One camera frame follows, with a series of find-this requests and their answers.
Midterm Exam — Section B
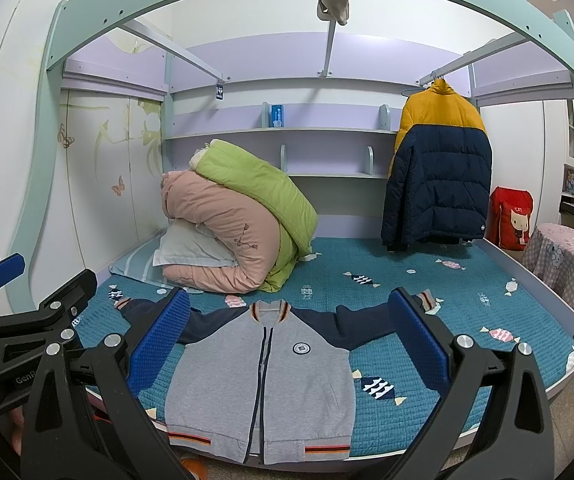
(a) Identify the light blue pillow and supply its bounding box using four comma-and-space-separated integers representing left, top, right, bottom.
153, 219, 238, 268

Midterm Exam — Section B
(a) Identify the striped blue pillow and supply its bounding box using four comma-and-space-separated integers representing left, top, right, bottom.
109, 246, 201, 294

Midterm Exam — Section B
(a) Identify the green folded quilt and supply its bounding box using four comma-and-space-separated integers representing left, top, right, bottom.
189, 139, 319, 292

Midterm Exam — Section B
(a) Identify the grey cloth hanging overhead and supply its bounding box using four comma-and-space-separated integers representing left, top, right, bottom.
316, 0, 350, 26

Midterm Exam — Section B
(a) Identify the grey navy zip jacket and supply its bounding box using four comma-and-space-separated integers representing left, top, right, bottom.
114, 291, 444, 465

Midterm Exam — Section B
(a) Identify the person's left hand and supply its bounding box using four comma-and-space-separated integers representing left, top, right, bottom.
8, 406, 25, 456

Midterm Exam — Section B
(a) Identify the yellow navy puffer jacket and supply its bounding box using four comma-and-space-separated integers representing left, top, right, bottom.
380, 78, 492, 252

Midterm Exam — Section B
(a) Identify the blue box on shelf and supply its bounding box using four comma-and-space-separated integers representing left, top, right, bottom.
270, 104, 285, 128

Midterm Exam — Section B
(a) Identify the red cartoon bag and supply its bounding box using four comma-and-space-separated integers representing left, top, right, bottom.
485, 186, 533, 252

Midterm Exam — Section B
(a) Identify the pink patterned covered stool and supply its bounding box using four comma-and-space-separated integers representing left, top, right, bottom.
521, 223, 574, 311

